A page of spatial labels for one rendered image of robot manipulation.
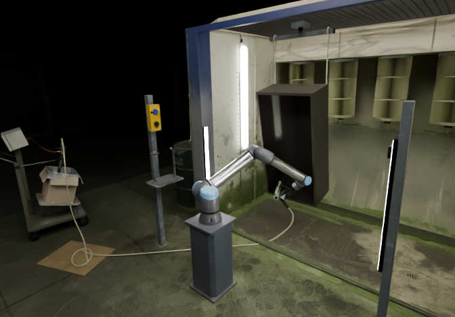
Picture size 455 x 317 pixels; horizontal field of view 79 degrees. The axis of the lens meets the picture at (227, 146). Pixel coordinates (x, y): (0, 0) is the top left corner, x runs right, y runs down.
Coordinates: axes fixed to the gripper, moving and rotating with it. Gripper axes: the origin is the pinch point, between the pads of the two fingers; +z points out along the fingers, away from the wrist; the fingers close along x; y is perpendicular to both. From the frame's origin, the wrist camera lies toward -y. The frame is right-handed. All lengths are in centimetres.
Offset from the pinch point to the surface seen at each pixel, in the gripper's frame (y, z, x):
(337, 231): 79, -18, 26
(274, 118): -66, -45, 33
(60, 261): -97, 193, -92
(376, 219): 101, -57, 47
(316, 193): 18.5, -35.2, -5.1
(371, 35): -67, -177, 73
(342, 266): 78, -16, -37
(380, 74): -27, -161, 75
